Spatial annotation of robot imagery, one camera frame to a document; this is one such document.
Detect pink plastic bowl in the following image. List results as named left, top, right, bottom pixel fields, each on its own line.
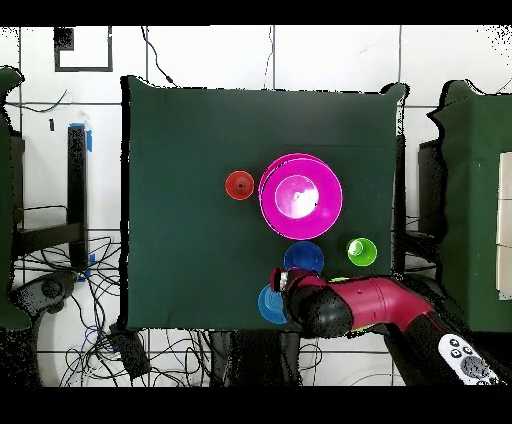
left=259, top=156, right=344, bottom=242
left=258, top=152, right=331, bottom=189

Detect light blue plastic bowl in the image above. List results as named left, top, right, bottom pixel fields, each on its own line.
left=257, top=282, right=290, bottom=325

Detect dark blue plastic bowl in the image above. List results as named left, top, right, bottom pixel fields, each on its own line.
left=283, top=240, right=325, bottom=276

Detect green plastic bowl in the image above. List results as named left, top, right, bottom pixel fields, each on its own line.
left=327, top=276, right=373, bottom=334

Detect green plastic cup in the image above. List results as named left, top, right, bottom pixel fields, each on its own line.
left=346, top=237, right=378, bottom=268

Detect red plastic cup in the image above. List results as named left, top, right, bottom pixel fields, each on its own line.
left=224, top=170, right=256, bottom=202

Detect dark green tablecloth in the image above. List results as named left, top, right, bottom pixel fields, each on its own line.
left=120, top=75, right=410, bottom=335

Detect black power adapter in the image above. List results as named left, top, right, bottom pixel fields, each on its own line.
left=108, top=322, right=152, bottom=380

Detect black metal stand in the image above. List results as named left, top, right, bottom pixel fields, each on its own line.
left=13, top=122, right=94, bottom=271

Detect green clothed side table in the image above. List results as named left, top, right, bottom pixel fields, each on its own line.
left=0, top=65, right=32, bottom=331
left=426, top=79, right=512, bottom=333

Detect white box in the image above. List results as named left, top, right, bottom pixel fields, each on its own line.
left=496, top=150, right=512, bottom=301

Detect thin black floor cable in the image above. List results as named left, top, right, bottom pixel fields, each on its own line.
left=139, top=26, right=178, bottom=87

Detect black square frame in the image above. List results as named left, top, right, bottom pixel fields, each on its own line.
left=53, top=26, right=114, bottom=73

